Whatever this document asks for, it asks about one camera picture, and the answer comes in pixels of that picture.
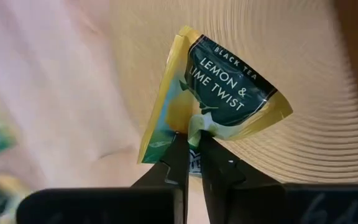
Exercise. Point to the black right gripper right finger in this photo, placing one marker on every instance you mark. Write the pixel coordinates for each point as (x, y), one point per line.
(222, 180)

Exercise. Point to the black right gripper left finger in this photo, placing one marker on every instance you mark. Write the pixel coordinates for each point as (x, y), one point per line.
(172, 174)

